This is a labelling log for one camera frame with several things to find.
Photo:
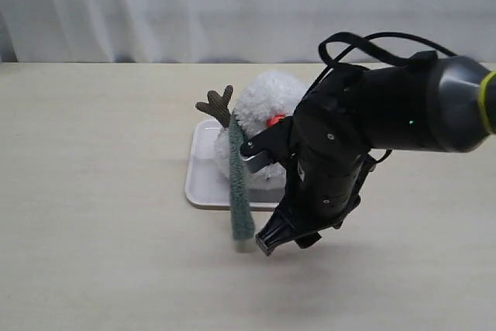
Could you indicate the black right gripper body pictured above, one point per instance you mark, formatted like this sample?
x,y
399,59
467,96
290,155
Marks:
x,y
324,180

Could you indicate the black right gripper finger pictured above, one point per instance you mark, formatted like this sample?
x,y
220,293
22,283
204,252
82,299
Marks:
x,y
274,145

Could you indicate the white plush snowman toy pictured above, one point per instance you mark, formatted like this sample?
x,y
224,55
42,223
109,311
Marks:
x,y
269,97

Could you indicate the green knitted scarf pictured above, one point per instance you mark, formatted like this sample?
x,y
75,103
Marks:
x,y
242,223

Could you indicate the white plastic tray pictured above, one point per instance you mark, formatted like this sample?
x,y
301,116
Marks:
x,y
207,186

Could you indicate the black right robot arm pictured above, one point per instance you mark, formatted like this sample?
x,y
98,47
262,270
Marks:
x,y
429,104

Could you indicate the white backdrop curtain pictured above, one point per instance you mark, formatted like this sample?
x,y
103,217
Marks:
x,y
205,31

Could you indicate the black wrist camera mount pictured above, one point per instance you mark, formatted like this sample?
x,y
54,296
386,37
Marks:
x,y
288,223

